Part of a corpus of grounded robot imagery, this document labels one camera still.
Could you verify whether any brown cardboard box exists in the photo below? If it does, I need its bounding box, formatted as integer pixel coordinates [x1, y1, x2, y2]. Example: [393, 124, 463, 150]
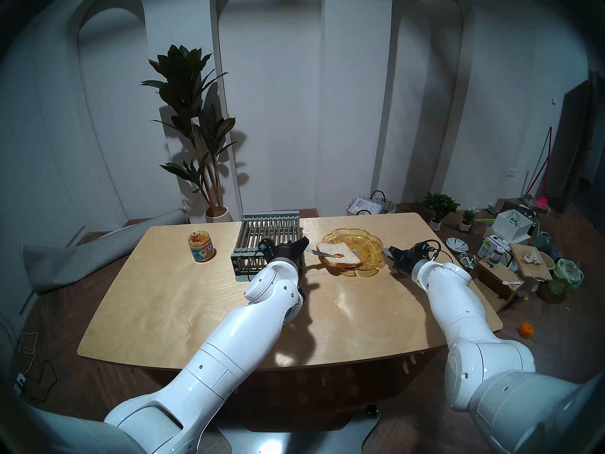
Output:
[473, 257, 525, 313]

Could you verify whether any small bushy potted plant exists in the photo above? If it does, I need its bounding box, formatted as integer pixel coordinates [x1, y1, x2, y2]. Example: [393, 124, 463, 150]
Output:
[423, 192, 460, 231]

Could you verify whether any tall potted plant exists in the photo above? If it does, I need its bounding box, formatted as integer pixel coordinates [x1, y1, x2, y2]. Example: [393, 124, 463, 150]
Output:
[140, 45, 237, 223]

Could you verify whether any white open box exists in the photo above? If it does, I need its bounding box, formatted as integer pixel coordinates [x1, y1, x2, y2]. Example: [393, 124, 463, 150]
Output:
[492, 210, 535, 245]

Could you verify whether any amber glass plate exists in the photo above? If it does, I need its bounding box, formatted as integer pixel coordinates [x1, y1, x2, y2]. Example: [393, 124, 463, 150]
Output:
[318, 228, 386, 277]

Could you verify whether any grey slatted cutlery rack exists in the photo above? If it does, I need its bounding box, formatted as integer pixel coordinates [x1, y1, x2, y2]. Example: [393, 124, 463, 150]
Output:
[231, 211, 303, 282]

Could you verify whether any white floor cable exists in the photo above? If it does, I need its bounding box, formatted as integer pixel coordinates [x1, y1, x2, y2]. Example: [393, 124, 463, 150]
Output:
[14, 332, 41, 378]

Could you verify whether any peanut butter jar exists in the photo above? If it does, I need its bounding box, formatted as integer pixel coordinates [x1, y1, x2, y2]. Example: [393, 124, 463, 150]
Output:
[188, 231, 215, 263]

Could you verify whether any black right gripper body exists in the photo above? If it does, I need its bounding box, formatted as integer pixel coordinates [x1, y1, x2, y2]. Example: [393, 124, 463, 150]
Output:
[394, 244, 441, 276]

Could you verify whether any white milk carton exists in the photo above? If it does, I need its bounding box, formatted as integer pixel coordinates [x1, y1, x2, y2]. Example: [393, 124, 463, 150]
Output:
[477, 235, 513, 264]

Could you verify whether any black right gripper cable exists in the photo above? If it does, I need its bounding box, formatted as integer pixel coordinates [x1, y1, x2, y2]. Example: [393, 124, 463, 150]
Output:
[411, 240, 455, 264]

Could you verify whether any slice of white bread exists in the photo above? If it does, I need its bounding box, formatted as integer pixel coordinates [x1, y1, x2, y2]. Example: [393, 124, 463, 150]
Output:
[317, 242, 362, 269]

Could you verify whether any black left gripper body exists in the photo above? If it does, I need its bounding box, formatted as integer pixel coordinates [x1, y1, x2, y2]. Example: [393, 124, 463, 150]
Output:
[259, 239, 300, 266]

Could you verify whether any wicker basket with handle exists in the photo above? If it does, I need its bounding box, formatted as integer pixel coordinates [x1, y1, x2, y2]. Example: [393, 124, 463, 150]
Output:
[346, 190, 397, 216]

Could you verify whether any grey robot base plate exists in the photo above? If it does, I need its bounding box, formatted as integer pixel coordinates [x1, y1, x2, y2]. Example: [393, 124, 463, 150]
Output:
[217, 403, 381, 454]

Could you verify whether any red handled pink broom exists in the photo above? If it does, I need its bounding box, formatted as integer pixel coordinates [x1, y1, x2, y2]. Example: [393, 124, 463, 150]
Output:
[520, 126, 553, 210]

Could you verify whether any dark door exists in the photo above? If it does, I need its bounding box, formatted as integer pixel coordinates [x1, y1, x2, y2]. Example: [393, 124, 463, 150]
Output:
[558, 72, 605, 203]

